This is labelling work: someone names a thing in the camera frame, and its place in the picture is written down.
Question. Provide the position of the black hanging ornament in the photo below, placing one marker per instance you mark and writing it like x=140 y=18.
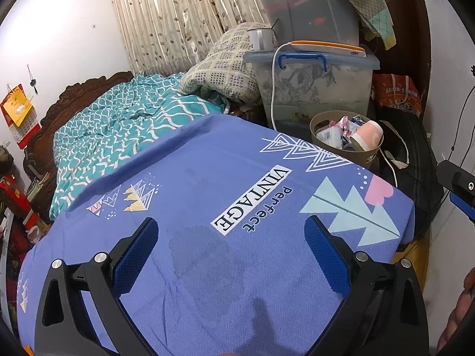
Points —
x=33 y=81

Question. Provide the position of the teal patterned bedspread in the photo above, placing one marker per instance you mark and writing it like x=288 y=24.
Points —
x=122 y=129

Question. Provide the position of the patterned grey pillow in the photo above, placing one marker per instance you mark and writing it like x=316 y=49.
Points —
x=222 y=70

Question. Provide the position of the pile of red clutter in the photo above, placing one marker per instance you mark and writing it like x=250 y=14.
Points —
x=16 y=211

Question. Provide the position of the clear storage box teal lid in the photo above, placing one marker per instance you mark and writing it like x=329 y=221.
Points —
x=308 y=7

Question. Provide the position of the red printed bag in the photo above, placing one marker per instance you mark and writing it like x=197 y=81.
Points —
x=399 y=94

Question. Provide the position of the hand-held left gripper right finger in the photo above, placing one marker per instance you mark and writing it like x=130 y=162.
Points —
x=326 y=259

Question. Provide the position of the green checkered cloth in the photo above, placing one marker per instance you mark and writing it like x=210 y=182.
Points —
x=367 y=3

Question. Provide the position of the carved wooden headboard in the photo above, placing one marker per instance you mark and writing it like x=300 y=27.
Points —
x=79 y=92

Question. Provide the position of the dark wooden door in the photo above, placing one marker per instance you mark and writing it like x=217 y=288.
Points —
x=412 y=37

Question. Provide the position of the person's right hand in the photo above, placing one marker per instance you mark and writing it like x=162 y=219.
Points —
x=462 y=307

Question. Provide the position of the beige trash bin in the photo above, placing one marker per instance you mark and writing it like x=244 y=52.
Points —
x=367 y=155

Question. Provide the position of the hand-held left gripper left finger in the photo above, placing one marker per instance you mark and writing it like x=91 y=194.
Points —
x=137 y=257

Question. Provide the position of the red wall calendar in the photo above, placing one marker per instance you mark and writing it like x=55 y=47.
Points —
x=18 y=115

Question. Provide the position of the pink white paper cup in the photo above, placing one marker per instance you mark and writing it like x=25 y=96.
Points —
x=367 y=135

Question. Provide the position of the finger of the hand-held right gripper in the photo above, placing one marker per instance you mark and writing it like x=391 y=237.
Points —
x=464 y=202

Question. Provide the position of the white enamel mug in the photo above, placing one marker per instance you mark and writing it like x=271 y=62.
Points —
x=258 y=40

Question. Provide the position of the beige leaf print curtain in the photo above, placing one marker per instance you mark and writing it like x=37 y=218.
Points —
x=174 y=18

